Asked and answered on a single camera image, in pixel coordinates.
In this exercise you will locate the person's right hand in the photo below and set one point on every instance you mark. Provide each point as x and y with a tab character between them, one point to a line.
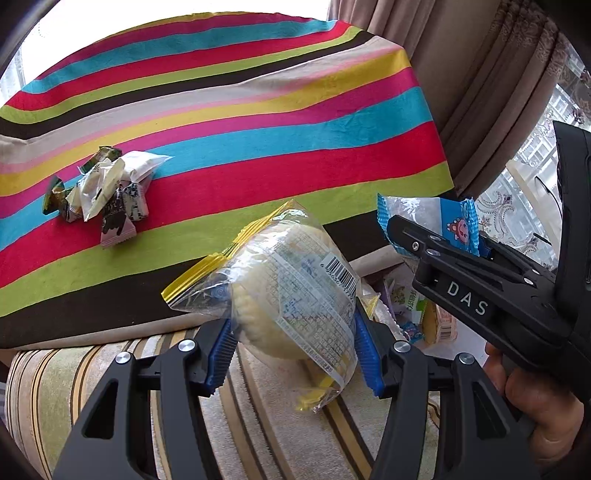
540	410

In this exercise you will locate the beige striped towel cover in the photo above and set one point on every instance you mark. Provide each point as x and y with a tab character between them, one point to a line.
258	429

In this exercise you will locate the orange label clear packet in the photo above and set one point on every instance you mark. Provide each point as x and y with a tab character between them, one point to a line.
443	325

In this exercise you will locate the black white snack packet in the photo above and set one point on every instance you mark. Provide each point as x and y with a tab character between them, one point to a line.
131	203
115	230

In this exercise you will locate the cream candy wrapper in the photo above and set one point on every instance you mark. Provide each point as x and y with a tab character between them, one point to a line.
99	189

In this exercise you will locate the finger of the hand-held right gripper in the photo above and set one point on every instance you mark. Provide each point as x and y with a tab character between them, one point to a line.
438	249
517	258

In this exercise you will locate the blue cartoon snack packet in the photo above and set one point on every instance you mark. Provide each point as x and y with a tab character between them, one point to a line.
455	221

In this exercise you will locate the brown curtain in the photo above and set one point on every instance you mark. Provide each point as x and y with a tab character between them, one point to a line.
485	92

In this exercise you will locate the colourful striped cloth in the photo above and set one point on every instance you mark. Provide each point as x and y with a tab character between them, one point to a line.
254	115

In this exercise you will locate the dark green candy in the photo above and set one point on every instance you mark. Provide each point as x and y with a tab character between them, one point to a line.
104	154

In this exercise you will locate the white green snack packet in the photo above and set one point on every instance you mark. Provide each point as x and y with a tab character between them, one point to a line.
413	304

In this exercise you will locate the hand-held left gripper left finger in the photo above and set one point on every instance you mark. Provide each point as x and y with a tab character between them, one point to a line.
219	355

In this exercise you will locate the pale purple storage box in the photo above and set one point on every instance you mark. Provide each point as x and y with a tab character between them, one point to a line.
466	344

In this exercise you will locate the patterned lace curtain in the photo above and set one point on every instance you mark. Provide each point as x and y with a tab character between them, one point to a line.
508	207

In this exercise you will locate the yellow-edged clear cake packet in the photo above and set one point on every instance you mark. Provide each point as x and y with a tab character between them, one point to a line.
286	295

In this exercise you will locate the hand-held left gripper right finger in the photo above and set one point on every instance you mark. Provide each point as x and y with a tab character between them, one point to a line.
369	360

